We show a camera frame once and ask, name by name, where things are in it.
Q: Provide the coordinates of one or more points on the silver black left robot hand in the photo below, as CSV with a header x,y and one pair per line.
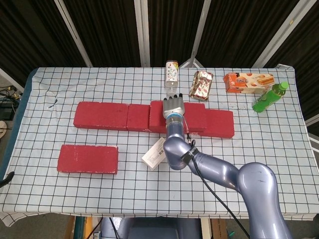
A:
x,y
6,180

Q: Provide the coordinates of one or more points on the orange biscuit box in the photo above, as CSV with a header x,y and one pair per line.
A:
x,y
246,83

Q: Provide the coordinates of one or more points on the blue-edged table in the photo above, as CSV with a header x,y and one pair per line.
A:
x,y
15,129

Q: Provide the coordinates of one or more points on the green drink bottle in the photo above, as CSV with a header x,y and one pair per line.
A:
x,y
268,98

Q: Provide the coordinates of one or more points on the red foam brick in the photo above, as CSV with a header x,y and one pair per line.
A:
x,y
87,159
138,118
220,123
101,115
194,117

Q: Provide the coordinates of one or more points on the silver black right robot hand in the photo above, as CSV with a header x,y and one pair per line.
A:
x,y
174,105

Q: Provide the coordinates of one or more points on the gold foil snack pack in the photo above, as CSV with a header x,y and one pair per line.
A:
x,y
201,85

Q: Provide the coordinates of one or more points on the clear bottle with patterned label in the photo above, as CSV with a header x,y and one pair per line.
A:
x,y
171,74

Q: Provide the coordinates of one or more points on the blue-grey robot torso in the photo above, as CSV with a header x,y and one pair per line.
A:
x,y
149,229

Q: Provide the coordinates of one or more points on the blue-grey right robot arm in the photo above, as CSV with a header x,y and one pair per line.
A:
x,y
254,181

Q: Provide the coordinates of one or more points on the white partition frame post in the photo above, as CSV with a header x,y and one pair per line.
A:
x,y
279,35
74,35
142,32
200,32

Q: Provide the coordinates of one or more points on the white cardboard box with barcode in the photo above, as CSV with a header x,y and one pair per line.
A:
x,y
153,156

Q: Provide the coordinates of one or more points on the white black checkered tablecloth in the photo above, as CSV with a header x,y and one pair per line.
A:
x,y
124,194

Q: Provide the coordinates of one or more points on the black equipment box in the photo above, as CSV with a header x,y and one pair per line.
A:
x,y
7,112

